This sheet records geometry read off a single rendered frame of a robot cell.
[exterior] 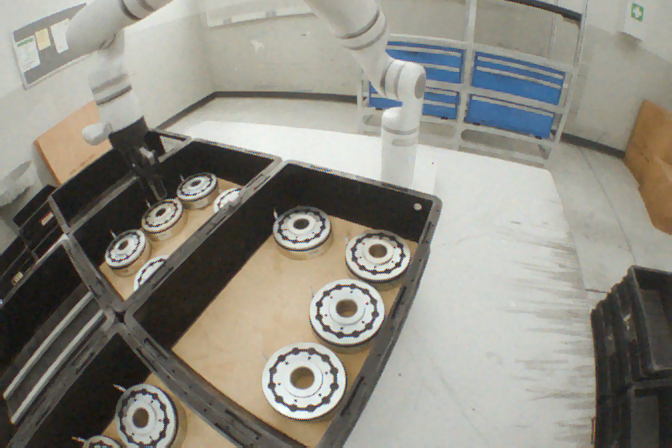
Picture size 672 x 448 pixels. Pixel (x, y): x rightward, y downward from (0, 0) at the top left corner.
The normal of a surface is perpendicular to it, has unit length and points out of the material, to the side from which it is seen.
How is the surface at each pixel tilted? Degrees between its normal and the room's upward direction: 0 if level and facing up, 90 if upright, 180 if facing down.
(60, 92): 90
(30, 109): 90
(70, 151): 79
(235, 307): 0
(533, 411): 0
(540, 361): 0
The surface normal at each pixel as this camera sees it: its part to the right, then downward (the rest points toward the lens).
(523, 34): -0.36, 0.61
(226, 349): -0.06, -0.77
